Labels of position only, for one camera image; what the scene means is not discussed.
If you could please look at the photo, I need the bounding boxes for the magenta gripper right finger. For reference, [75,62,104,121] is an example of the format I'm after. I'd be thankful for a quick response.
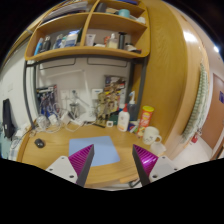
[131,143,180,187]

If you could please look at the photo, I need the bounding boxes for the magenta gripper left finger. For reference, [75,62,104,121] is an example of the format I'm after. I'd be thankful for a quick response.
[45,143,95,188]

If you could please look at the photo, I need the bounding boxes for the black computer mouse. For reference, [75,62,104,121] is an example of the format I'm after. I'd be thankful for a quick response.
[34,138,45,148]

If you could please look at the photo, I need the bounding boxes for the blue mouse pad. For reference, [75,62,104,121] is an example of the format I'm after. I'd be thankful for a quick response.
[69,136,120,167]

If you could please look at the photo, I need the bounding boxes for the clear plastic cup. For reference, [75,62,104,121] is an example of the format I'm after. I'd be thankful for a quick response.
[150,142,166,156]

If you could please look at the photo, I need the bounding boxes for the white mug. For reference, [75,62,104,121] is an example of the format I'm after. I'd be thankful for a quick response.
[143,126,162,145]

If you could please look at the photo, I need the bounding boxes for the yellow chips can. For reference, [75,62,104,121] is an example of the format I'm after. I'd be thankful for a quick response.
[137,106,154,137]

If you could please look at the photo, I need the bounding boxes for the white glue bottle red cap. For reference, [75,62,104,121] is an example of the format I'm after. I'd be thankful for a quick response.
[117,105,130,132]

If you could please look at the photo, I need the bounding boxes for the dark spray bottle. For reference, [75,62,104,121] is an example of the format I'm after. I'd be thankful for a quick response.
[128,91,137,121]

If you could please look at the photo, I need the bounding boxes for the wooden model structure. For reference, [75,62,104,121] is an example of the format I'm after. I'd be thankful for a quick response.
[96,75,126,127]

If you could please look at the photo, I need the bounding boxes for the brown door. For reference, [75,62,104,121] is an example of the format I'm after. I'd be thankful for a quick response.
[202,75,224,148]

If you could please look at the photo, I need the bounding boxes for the hanging green-white garland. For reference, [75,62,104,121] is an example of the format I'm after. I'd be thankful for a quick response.
[182,64,209,143]

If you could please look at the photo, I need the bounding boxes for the blue bottle on shelf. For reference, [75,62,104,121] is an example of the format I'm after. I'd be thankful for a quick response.
[34,38,43,56]

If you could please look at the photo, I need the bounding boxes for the white tube on shelf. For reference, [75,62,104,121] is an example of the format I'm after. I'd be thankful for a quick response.
[85,34,96,46]

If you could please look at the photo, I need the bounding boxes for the black bottle on shelf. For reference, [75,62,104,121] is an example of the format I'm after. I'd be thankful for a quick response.
[118,32,127,50]

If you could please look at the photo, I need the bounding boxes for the teal tape roll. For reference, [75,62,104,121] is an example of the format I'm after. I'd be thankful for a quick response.
[118,9,130,18]

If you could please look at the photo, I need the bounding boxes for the white cable bundle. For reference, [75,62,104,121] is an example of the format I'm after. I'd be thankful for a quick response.
[31,99,91,134]

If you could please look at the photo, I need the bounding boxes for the wooden wall shelf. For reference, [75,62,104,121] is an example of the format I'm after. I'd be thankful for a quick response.
[25,0,150,62]

